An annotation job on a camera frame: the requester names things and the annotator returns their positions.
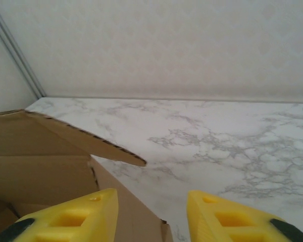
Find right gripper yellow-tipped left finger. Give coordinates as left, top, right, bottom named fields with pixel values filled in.
left=0, top=188, right=120, bottom=242

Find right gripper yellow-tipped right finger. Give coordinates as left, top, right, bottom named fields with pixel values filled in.
left=186, top=190, right=303, bottom=242

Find brown cardboard box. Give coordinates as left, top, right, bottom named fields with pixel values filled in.
left=0, top=108, right=174, bottom=242

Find aluminium frame post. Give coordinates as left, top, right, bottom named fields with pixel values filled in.
left=0, top=2, right=47, bottom=99

